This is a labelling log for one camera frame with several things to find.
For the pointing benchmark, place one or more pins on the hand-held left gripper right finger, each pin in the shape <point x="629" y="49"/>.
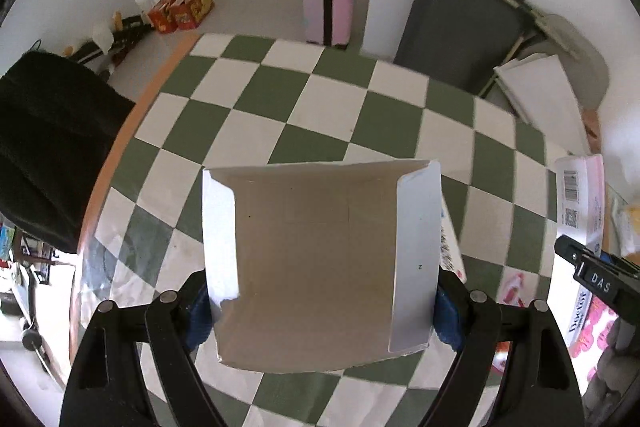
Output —
<point x="446" y="317"/>

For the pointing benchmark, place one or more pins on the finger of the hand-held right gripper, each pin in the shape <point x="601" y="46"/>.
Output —
<point x="612" y="261"/>
<point x="567" y="248"/>

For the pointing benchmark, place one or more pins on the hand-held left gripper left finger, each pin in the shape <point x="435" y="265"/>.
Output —
<point x="200" y="317"/>

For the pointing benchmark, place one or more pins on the long white pink box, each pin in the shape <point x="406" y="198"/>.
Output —
<point x="580" y="197"/>

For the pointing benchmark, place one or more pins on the green white carton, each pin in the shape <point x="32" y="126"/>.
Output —
<point x="315" y="267"/>

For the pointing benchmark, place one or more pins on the small white box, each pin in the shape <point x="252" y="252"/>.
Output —
<point x="450" y="252"/>

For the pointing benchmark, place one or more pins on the red white snack wrapper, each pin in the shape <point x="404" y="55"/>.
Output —
<point x="512" y="289"/>

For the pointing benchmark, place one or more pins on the white boards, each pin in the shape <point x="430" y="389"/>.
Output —
<point x="545" y="102"/>

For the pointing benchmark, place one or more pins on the black office chair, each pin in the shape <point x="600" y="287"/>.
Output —
<point x="50" y="142"/>

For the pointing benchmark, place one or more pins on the green white checkered tablecloth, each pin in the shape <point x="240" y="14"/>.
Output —
<point x="280" y="92"/>

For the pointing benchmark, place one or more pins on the grey folding bed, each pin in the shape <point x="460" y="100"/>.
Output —
<point x="450" y="22"/>

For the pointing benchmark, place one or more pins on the small red carton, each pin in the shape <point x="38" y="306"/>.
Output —
<point x="162" y="14"/>

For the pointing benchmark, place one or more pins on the large red carton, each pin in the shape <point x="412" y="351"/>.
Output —
<point x="195" y="4"/>

